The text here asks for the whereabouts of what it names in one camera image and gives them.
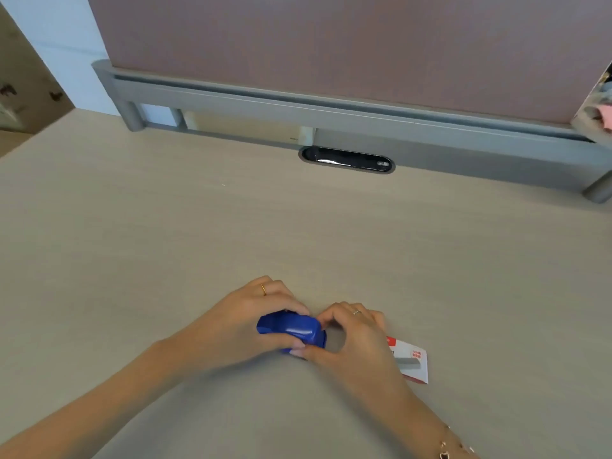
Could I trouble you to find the rose gold bracelet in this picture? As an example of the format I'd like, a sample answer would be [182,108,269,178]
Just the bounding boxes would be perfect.
[437,425,478,459]

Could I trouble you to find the white storage box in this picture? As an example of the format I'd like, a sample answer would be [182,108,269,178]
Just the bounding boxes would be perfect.
[571,62,612,142]

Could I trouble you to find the person's left forearm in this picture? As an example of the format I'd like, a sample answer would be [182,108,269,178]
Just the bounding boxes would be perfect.
[0,335,201,459]

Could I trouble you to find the blue stapler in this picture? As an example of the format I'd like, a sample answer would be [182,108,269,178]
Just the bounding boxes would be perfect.
[257,310,328,355]

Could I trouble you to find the person's left hand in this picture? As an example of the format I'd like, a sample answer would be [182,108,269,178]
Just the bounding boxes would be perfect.
[184,276,312,368]

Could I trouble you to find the person's right hand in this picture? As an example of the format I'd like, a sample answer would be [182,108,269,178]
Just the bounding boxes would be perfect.
[291,302,413,403]

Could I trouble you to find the grey partition base rail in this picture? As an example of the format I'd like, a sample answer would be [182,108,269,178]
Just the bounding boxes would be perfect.
[92,59,612,205]

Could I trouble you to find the beige patterned board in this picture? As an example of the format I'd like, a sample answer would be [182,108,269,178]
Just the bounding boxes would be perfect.
[0,4,76,135]

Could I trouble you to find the person's right forearm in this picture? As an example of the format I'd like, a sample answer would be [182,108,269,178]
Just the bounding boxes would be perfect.
[368,388,484,459]

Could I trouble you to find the mauve desk partition panel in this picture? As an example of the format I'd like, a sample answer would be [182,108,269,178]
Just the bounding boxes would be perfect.
[86,0,612,126]

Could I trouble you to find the white red staple box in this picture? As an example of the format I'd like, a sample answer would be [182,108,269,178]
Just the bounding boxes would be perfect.
[385,335,430,386]

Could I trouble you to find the black oval cable grommet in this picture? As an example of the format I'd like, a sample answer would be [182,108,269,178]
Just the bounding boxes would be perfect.
[299,145,397,175]

